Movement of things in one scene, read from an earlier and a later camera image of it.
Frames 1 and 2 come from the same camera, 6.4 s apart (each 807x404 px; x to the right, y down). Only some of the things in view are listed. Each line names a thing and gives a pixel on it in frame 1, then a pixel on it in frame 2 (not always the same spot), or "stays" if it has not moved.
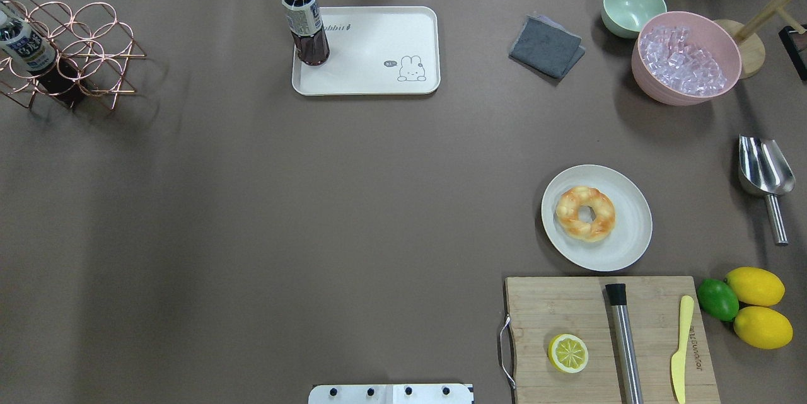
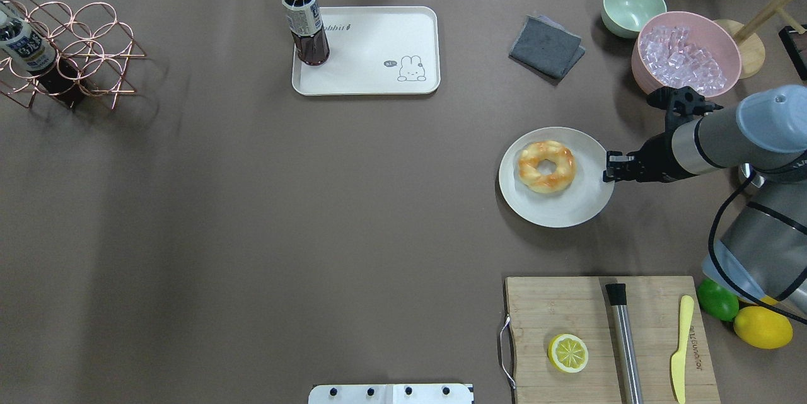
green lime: (718, 299) stays
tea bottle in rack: (26, 44) stays
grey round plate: (633, 226) -> (554, 178)
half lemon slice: (568, 353) stays
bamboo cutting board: (542, 308) stays
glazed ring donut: (567, 208) -> (532, 154)
